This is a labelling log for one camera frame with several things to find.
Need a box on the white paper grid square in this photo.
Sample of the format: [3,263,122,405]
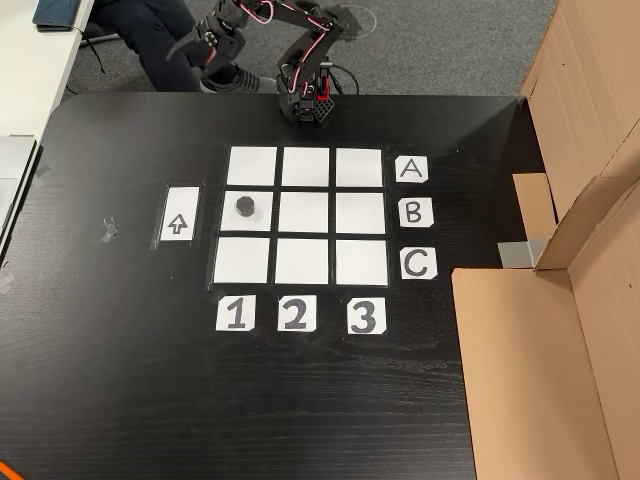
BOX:
[213,236,271,285]
[335,147,384,188]
[227,146,278,186]
[278,191,330,234]
[282,146,331,187]
[335,239,390,287]
[220,191,275,233]
[274,238,330,286]
[335,192,387,235]

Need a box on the person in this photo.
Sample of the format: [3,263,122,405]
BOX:
[92,0,276,94]

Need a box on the red and black clamp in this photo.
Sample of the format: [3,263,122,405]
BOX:
[317,57,334,101]

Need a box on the white arrow paper sheet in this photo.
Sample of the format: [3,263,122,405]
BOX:
[159,186,201,243]

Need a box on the black floor tape patch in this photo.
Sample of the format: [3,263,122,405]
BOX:
[342,4,366,44]

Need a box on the dark blue notebook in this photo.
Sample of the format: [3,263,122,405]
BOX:
[32,0,94,34]

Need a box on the white desk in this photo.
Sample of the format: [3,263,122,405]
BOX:
[0,0,96,139]

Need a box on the crumpled grey tape piece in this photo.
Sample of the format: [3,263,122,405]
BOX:
[92,215,120,247]

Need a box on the paper sheet letter A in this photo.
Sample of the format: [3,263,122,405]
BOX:
[395,156,429,184]

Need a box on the paper sheet number 2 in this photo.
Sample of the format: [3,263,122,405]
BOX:
[277,294,318,333]

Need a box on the paper sheet number 1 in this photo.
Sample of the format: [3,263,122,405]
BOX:
[215,294,256,332]

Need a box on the paper sheet letter B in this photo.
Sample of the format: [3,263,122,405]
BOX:
[398,197,435,229]

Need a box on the paper sheet number 3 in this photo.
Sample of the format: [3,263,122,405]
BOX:
[347,297,388,335]

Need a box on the paper sheet letter C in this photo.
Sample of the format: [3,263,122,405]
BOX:
[399,248,438,281]

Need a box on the large brown cardboard box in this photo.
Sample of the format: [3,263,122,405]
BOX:
[451,0,640,480]

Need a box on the black power cable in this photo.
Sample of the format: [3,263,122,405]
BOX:
[327,63,360,96]

